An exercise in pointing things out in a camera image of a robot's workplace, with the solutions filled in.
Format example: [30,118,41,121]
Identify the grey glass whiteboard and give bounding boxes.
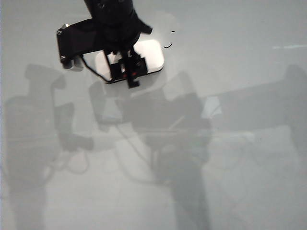
[0,0,307,230]

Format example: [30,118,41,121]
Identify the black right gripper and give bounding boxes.
[95,25,147,89]

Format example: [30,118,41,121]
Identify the white rectangular whiteboard eraser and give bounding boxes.
[95,39,165,84]

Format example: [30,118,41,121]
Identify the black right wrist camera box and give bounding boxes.
[57,20,104,70]

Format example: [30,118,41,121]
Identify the black marker writing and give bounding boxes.
[164,30,175,48]

